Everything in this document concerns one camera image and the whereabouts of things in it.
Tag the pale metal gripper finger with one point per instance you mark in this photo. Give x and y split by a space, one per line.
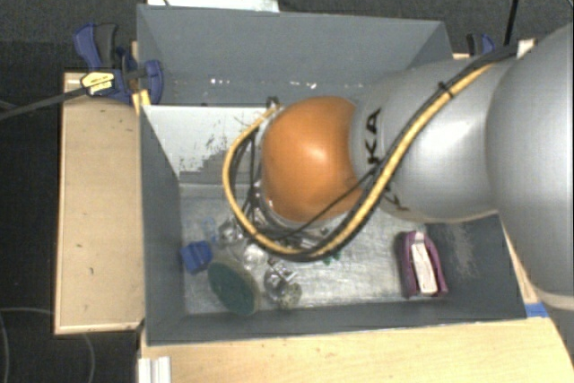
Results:
289 295
274 278

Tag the green round sponge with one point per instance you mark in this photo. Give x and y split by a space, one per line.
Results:
232 289

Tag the clear glass thing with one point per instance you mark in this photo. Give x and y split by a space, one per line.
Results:
229 233

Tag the blue ribbed block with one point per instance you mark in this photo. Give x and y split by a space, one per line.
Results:
196 256

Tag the grey metal bin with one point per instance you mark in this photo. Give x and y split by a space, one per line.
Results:
287 54

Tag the pale wood board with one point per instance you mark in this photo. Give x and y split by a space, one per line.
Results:
98 202

